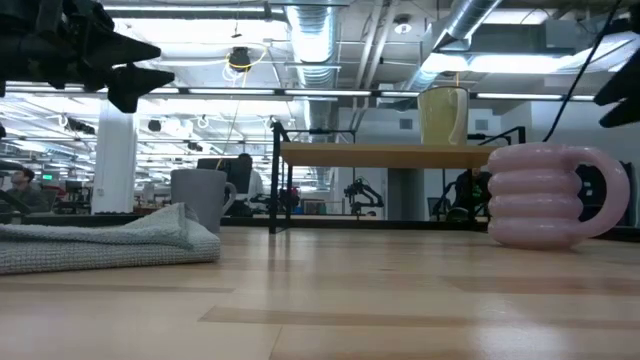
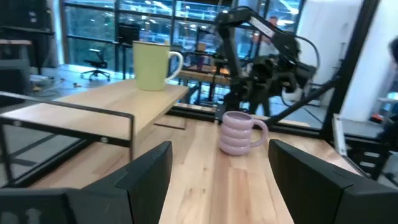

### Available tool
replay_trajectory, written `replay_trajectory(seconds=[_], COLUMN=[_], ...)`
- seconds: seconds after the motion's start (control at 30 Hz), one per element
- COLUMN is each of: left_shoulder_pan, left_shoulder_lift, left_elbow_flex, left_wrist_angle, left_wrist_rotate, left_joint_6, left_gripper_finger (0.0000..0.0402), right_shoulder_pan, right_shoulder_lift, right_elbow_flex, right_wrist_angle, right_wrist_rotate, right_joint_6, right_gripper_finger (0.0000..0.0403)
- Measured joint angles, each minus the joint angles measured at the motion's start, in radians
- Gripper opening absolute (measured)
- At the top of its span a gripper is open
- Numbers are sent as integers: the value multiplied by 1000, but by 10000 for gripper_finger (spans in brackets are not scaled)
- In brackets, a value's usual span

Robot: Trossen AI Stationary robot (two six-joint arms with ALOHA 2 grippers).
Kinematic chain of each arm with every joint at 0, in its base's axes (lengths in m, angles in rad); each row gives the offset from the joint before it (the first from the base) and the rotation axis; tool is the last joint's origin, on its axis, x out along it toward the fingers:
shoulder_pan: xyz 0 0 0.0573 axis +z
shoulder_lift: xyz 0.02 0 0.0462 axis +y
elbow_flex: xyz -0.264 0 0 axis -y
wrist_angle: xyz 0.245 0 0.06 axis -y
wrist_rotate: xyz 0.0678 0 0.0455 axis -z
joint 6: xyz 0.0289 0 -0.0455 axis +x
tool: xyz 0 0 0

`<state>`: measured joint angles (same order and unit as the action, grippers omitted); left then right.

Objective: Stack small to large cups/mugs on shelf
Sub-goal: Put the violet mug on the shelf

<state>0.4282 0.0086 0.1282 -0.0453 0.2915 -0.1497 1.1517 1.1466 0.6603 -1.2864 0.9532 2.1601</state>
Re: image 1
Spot black aluminium frame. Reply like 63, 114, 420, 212
0, 213, 174, 229
594, 224, 640, 244

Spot grey folded cloth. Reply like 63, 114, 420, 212
0, 202, 222, 276

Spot white column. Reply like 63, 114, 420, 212
91, 99, 139, 216

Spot silver ventilation duct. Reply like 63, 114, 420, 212
394, 0, 504, 96
283, 0, 342, 132

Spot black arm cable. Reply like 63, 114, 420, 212
541, 0, 625, 144

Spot wooden shelf black legs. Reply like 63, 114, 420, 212
268, 121, 529, 236

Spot pale yellow mug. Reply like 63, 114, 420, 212
417, 85, 471, 147

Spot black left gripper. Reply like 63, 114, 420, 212
0, 0, 176, 114

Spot grey-blue mug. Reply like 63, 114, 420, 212
170, 168, 238, 235

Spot dark background monitor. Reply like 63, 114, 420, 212
196, 157, 254, 197

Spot pink ribbed mug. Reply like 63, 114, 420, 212
486, 142, 632, 251

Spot black ceiling camera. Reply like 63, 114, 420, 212
227, 46, 254, 74

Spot person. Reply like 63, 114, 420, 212
234, 152, 266, 217
5, 167, 50, 215
447, 167, 494, 222

